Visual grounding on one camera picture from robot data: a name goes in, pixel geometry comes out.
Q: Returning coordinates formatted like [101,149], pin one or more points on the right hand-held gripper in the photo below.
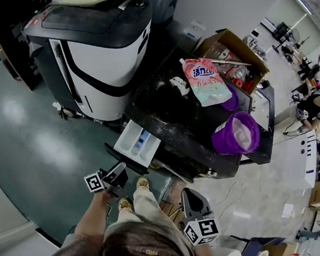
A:
[202,230]

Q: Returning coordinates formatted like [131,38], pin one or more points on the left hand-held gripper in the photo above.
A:
[94,182]

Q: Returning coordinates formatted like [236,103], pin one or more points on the white detergent drawer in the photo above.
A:
[129,138]

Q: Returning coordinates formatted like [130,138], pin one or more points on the person's left forearm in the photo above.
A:
[92,216]

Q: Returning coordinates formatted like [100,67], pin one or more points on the black washing machine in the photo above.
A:
[178,112]

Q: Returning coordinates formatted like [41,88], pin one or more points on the large white black machine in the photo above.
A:
[93,62]

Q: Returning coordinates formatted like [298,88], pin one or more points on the pink detergent pouch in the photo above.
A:
[206,82]

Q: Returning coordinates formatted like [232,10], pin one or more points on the open cardboard box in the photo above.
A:
[235,44]

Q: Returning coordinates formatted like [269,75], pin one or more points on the grey machine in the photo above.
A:
[165,1]

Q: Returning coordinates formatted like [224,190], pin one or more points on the person's beige shoe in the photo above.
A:
[124,204]
[143,182]

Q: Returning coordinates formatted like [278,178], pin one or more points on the person's beige trousers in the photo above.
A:
[146,216]

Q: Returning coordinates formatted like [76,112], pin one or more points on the person's brown shirt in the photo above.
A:
[136,252]

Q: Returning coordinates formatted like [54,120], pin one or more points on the purple plastic bucket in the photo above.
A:
[234,134]

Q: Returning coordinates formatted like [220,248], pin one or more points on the cardboard box with blue flap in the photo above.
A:
[277,255]

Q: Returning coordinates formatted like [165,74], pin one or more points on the purple bucket lid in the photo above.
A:
[232,99]

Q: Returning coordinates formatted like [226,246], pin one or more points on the black framed table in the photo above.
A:
[267,107]

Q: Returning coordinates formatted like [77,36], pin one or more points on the white panel with holes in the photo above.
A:
[309,157]

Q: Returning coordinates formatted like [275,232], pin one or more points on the small cardboard box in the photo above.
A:
[319,196]

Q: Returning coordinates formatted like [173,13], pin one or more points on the red plastic parts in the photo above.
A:
[240,82]

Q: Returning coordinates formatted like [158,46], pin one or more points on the thin metal rod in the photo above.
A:
[225,62]

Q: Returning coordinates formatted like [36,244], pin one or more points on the small white box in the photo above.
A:
[193,30]

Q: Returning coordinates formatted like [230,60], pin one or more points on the black standing fan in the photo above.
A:
[289,37]

